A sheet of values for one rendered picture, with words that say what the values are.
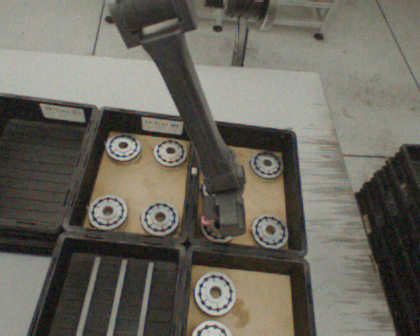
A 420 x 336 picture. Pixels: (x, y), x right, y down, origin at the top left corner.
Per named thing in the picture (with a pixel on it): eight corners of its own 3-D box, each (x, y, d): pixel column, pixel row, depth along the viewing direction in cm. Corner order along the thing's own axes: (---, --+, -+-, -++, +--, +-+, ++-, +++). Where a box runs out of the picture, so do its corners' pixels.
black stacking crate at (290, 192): (196, 142, 118) (199, 119, 108) (283, 153, 119) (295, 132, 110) (184, 259, 96) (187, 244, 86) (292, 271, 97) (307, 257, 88)
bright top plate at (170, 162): (158, 136, 112) (158, 135, 111) (190, 143, 111) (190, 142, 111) (149, 162, 106) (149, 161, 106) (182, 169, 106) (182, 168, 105)
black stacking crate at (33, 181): (9, 118, 115) (-4, 93, 105) (103, 130, 116) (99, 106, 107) (-49, 235, 93) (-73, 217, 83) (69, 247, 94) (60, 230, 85)
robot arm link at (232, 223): (241, 161, 74) (202, 168, 77) (246, 211, 68) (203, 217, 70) (251, 187, 84) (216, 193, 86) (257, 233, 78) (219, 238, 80)
